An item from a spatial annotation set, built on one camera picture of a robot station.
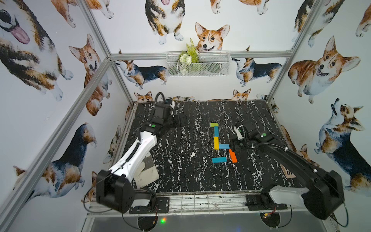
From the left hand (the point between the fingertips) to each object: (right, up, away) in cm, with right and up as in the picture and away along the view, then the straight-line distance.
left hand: (183, 115), depth 81 cm
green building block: (+20, -7, +26) cm, 34 cm away
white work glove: (-22, -34, +5) cm, 40 cm away
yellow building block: (+21, -18, +16) cm, 32 cm away
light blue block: (+26, -21, +15) cm, 36 cm away
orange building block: (+31, -26, +9) cm, 41 cm away
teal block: (+22, -12, +22) cm, 33 cm away
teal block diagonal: (+21, -28, +9) cm, 36 cm away
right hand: (+29, -16, +1) cm, 33 cm away
